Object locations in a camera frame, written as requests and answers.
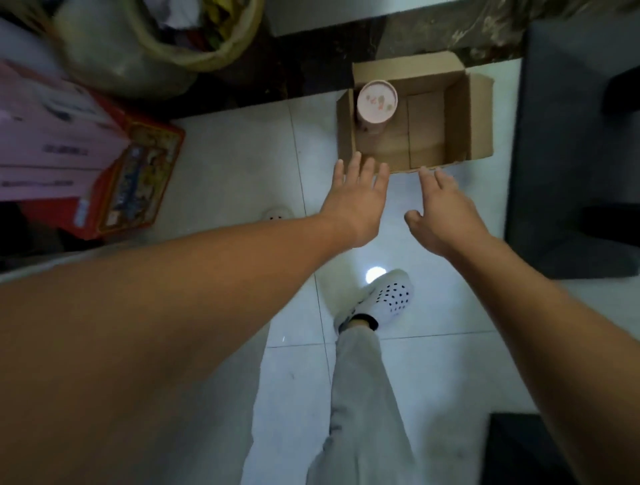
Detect person's left hand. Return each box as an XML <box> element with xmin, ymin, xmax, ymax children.
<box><xmin>320</xmin><ymin>152</ymin><xmax>391</xmax><ymax>249</ymax></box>

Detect person's right hand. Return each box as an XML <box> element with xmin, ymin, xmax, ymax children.
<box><xmin>405</xmin><ymin>167</ymin><xmax>491</xmax><ymax>261</ymax></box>

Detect brown cardboard box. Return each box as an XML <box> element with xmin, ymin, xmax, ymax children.
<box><xmin>335</xmin><ymin>52</ymin><xmax>496</xmax><ymax>176</ymax></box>

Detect pink cylinder canister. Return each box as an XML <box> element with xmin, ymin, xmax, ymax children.
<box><xmin>356</xmin><ymin>80</ymin><xmax>399</xmax><ymax>134</ymax></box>

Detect person's right forearm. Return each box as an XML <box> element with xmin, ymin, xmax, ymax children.
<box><xmin>445</xmin><ymin>235</ymin><xmax>640</xmax><ymax>485</ymax></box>

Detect person's left forearm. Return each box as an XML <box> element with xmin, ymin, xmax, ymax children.
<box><xmin>0</xmin><ymin>215</ymin><xmax>356</xmax><ymax>485</ymax></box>

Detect person's grey trousers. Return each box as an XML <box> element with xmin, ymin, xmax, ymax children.
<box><xmin>305</xmin><ymin>320</ymin><xmax>421</xmax><ymax>485</ymax></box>

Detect dark grey furniture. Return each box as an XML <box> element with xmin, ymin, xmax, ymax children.
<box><xmin>505</xmin><ymin>15</ymin><xmax>640</xmax><ymax>281</ymax></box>

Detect waste basket with rubbish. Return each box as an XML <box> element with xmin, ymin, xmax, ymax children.
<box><xmin>55</xmin><ymin>0</ymin><xmax>266</xmax><ymax>99</ymax></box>

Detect red and pink carton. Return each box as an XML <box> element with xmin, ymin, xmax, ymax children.
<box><xmin>0</xmin><ymin>60</ymin><xmax>186</xmax><ymax>241</ymax></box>

